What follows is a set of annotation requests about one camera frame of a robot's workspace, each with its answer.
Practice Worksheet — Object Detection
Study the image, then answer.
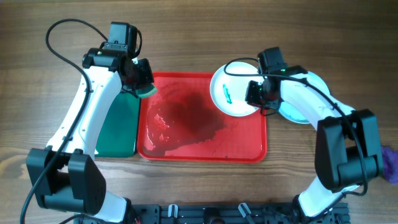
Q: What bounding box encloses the green sponge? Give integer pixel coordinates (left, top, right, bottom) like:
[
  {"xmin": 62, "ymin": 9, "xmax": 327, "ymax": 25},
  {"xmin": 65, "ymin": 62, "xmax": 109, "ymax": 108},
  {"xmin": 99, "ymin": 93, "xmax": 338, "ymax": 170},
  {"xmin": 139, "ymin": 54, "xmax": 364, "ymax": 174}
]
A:
[{"xmin": 136, "ymin": 83, "xmax": 157, "ymax": 98}]

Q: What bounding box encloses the light blue plate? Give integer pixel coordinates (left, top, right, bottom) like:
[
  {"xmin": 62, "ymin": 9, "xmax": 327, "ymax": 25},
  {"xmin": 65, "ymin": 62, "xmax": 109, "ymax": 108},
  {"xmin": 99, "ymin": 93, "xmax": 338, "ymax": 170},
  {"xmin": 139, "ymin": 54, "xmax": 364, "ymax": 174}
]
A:
[{"xmin": 279, "ymin": 71, "xmax": 330, "ymax": 124}]

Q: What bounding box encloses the white plate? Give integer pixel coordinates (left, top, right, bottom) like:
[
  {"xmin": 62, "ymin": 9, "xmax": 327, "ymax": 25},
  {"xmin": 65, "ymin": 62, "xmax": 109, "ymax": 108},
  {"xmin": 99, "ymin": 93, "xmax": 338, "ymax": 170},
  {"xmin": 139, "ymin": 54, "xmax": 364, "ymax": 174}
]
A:
[{"xmin": 210, "ymin": 65, "xmax": 264, "ymax": 117}]

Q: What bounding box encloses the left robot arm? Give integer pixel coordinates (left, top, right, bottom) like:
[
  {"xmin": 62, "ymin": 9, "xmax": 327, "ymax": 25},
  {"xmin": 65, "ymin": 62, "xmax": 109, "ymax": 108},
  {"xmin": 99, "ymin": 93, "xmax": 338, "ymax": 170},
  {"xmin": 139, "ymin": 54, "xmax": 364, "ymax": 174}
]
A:
[{"xmin": 20, "ymin": 44, "xmax": 155, "ymax": 223}]

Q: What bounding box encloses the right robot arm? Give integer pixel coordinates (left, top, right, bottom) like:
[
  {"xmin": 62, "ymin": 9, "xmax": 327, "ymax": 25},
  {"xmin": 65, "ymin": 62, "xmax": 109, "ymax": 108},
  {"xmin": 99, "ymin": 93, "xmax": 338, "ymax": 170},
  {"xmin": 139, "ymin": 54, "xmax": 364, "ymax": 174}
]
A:
[{"xmin": 246, "ymin": 47, "xmax": 384, "ymax": 223}]

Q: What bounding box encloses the red plastic tray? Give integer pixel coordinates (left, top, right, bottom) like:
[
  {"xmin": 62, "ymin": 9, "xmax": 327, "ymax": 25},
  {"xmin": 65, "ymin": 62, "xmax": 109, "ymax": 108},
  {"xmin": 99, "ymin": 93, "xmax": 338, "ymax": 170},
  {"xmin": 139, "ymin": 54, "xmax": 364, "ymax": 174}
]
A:
[{"xmin": 137, "ymin": 72, "xmax": 267, "ymax": 163}]

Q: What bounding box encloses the dark green tray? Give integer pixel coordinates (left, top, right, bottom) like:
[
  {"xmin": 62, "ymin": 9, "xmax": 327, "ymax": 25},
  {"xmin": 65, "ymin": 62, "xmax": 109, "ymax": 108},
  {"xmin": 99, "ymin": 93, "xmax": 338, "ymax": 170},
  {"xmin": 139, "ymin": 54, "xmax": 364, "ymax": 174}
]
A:
[{"xmin": 95, "ymin": 93, "xmax": 141, "ymax": 157}]

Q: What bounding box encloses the purple cloth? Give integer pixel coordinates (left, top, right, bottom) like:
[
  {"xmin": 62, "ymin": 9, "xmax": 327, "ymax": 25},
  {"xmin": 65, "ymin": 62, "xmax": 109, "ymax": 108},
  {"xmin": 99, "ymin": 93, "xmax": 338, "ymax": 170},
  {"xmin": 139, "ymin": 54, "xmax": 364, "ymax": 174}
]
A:
[{"xmin": 381, "ymin": 146, "xmax": 397, "ymax": 184}]

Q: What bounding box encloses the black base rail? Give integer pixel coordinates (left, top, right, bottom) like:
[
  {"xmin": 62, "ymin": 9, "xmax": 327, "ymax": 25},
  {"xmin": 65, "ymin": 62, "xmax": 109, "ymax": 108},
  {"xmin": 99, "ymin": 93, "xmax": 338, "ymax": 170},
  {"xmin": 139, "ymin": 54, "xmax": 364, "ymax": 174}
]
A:
[{"xmin": 73, "ymin": 202, "xmax": 349, "ymax": 224}]

